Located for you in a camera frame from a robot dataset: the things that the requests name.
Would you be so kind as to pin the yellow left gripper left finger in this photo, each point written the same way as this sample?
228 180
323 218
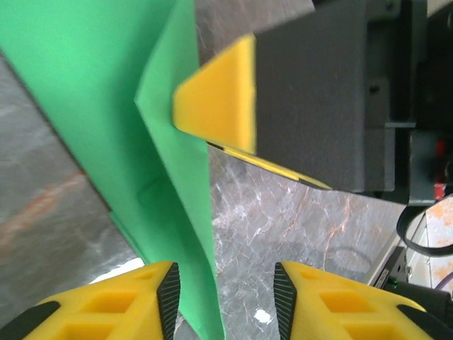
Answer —
99 311

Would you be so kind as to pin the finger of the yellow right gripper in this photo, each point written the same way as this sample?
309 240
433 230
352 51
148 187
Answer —
269 165
223 99

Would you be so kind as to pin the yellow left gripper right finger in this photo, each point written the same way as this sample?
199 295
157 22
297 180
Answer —
347 311

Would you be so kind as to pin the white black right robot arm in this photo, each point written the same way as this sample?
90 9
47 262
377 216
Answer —
424 297

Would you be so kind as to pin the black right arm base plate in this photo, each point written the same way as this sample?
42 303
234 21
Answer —
393 267

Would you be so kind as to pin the wide aluminium base rail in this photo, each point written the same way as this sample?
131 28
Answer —
412 233

